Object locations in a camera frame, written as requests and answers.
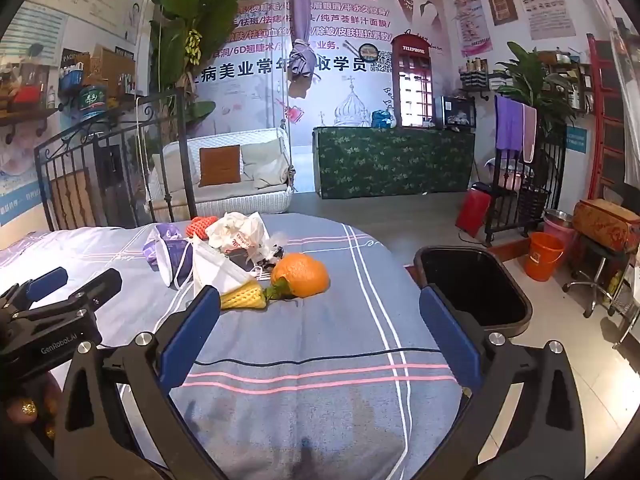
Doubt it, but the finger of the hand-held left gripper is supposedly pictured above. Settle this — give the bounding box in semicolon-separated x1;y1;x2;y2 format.
0;266;69;312
30;268;123;317

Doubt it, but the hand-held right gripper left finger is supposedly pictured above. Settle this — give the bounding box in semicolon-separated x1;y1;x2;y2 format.
62;285;228;480

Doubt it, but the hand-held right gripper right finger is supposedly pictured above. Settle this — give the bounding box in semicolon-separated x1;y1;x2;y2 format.
419;285;598;480

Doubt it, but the black trash bin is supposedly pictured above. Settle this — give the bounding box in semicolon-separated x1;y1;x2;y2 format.
413;245;533;338

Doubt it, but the purple plastic bag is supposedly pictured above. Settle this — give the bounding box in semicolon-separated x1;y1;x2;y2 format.
143;224;196;288

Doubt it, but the person's left hand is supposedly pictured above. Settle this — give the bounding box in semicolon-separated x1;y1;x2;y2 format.
0;372;63;443

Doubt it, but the yellow foam fruit net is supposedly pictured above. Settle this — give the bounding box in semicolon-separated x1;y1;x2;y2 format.
220;280;268;311

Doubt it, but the white face mask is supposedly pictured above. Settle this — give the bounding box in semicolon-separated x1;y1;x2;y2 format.
191;240;263;301

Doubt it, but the red foam fruit net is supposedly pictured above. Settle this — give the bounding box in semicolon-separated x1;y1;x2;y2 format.
186;216;219;239

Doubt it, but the crumpled white plastic bag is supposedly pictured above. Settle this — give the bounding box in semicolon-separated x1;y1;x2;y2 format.
205;211;271;263

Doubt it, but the dark crumpled wrapper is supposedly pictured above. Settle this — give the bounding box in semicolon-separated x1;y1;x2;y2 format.
252;245;286;273

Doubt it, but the orange bucket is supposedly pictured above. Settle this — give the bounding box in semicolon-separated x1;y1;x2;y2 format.
525;232;566;282

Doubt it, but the red plastic bin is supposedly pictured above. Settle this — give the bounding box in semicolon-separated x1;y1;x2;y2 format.
455;187;493;238

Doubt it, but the striped grey bed sheet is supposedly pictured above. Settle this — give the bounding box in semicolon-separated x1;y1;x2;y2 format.
0;212;471;480

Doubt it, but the orange fruit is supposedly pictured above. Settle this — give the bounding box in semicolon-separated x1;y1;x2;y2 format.
263;253;331;303

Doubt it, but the white wicker swing sofa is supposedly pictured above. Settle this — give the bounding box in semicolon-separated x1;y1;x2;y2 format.
150;127;296;218

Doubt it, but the pink plastic bucket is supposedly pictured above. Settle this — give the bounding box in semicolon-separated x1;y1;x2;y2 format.
542;217;576;251

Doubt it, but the black metal rack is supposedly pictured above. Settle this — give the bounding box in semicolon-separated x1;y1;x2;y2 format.
484;125;568;248

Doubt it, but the chrome swivel stool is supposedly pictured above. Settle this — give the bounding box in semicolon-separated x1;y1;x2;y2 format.
562;240;631;318

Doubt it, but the pink washbasin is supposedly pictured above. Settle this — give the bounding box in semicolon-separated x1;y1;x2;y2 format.
492;160;531;191

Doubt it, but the brown cushion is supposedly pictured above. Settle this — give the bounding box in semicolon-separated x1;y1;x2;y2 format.
199;145;242;188

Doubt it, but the green floral mattress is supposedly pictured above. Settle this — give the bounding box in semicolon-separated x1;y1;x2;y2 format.
312;126;476;200

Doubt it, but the green labelled paint bucket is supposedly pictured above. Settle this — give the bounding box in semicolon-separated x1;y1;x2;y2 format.
80;82;108;120

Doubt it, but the white cushion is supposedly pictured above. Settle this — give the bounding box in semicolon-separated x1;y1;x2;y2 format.
240;137;291;191

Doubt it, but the orange patterned box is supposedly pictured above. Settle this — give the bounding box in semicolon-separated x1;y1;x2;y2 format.
572;199;640;253

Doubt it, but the pink towel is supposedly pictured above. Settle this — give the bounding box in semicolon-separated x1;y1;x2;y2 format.
520;105;538;163

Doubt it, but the purple towel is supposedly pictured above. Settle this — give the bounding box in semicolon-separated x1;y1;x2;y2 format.
495;95;523;153

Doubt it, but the red phone booth cabinet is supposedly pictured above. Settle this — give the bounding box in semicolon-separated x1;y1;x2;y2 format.
390;34;435;128

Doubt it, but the green potted plant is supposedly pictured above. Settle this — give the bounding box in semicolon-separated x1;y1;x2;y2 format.
495;42;578;141

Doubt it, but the red ladder shelf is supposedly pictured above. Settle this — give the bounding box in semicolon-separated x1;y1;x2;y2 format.
586;34;628;201

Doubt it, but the banana plant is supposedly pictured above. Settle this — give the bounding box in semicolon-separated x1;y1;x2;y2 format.
147;0;281;133

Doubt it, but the black metal bed frame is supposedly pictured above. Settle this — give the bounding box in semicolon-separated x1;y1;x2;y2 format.
34;87;198;233

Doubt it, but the cluttered wooden wall shelf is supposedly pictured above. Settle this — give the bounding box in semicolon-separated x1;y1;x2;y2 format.
0;50;138;146

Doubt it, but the blue wall sign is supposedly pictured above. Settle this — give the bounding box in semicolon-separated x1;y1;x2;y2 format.
565;126;588;153

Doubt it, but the small black wall shelf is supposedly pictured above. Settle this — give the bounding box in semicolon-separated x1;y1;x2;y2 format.
459;57;496;106

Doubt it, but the large wall poster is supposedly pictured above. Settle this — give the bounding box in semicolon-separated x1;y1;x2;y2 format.
195;0;451;191

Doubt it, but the pink wall poster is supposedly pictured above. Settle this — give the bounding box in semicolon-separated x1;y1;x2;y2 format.
446;0;493;58

